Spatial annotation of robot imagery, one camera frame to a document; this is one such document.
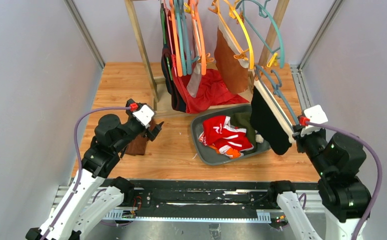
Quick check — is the black underwear cream waistband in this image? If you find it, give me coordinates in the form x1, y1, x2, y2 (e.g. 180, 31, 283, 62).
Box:
250, 80, 294, 156

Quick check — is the blue-grey plastic clip hanger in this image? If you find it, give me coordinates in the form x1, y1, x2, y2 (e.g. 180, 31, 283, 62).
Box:
254, 64, 299, 126

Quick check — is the red underwear white trim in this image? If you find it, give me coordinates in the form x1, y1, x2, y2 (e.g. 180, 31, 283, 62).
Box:
200, 115, 253, 154

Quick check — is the teal plastic clip hanger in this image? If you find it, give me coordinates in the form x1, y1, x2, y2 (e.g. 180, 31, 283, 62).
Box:
234, 0, 290, 68

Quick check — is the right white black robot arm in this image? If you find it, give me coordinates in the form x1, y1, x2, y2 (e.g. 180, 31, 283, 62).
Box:
265, 128, 372, 240

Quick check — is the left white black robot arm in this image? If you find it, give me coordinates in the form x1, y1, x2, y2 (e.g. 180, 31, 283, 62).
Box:
25, 99, 162, 240

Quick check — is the orange plastic hanger left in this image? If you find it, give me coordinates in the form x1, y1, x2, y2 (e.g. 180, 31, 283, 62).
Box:
169, 0, 183, 77

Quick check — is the orange plastic hanger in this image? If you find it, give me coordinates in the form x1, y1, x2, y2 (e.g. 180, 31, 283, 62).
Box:
187, 0, 214, 76
169, 0, 183, 77

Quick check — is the dark green underwear in basin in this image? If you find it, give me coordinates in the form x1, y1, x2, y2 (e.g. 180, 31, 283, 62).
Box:
230, 112, 264, 154

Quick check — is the orange underwear in basin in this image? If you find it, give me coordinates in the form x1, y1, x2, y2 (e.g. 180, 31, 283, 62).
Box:
198, 132, 244, 159

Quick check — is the teal plastic hanger pair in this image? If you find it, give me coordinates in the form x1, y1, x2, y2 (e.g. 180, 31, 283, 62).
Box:
174, 0, 193, 76

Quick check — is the brown underwear on hanger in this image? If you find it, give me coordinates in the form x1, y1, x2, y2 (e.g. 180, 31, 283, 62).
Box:
214, 28, 249, 94

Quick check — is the orange clip hanger with brown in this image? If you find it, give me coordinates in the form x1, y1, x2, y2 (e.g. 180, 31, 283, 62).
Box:
208, 0, 249, 61

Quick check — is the orange plastic hanger right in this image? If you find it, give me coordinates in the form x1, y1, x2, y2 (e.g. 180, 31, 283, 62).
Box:
187, 0, 214, 76

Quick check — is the yellow plastic clip hanger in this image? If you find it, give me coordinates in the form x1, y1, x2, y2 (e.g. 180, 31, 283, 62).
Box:
219, 0, 260, 70

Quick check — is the brown cloth on table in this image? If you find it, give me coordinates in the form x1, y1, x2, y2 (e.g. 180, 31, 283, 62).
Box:
123, 117, 155, 156

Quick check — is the wooden clothes rack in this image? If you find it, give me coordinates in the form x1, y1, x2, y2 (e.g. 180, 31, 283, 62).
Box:
124, 0, 290, 117

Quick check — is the dark navy garment hanging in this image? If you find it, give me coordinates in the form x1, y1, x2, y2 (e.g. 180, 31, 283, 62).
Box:
160, 0, 187, 113

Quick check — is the grey plastic basin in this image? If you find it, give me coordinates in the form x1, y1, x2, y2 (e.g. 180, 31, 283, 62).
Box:
190, 104, 271, 166

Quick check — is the large red garment hanging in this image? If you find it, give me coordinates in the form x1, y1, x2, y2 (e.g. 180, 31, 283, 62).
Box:
172, 67, 249, 114

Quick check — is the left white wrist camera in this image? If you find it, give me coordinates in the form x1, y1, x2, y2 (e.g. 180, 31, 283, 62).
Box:
132, 103, 156, 129

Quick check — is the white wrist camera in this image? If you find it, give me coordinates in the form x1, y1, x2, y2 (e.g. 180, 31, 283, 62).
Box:
132, 103, 156, 129
298, 104, 328, 137

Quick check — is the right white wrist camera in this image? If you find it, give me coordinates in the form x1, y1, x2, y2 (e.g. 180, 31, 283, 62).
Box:
298, 104, 328, 137

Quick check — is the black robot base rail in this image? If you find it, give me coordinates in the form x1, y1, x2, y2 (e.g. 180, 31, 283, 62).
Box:
51, 178, 327, 229

